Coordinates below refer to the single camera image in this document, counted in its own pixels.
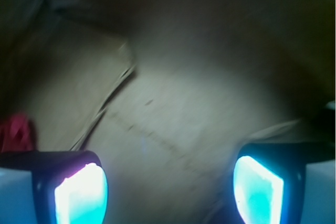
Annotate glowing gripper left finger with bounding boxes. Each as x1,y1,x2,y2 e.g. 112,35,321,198
1,151,108,223

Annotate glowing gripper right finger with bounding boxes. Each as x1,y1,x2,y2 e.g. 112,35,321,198
233,142,335,223

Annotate red crumpled paper ball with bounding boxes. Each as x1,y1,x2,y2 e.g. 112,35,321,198
1,113,35,153

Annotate brown paper bag tray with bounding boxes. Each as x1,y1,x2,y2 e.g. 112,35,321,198
1,0,335,223

